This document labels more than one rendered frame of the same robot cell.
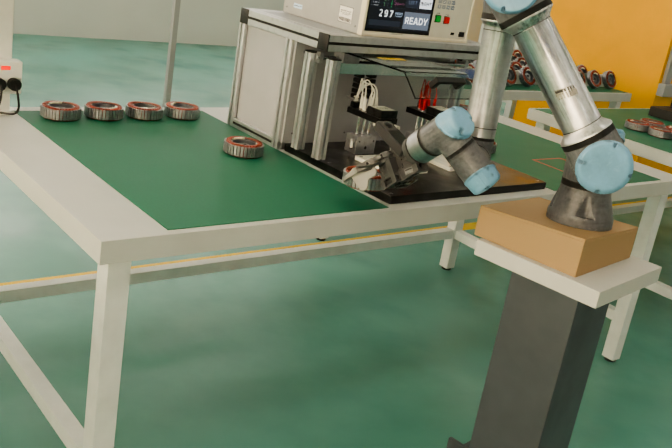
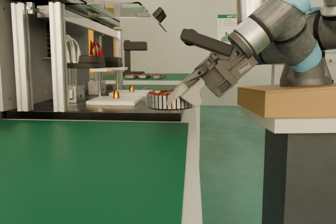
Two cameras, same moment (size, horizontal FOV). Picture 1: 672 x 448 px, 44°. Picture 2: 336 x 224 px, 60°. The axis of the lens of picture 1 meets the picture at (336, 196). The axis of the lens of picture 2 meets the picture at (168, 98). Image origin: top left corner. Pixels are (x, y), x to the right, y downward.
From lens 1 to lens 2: 1.61 m
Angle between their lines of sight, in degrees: 44
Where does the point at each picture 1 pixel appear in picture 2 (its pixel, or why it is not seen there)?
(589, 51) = not seen: hidden behind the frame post
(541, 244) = (328, 102)
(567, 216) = (319, 78)
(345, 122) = (45, 82)
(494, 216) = (281, 95)
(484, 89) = not seen: outside the picture
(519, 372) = (311, 210)
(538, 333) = (320, 174)
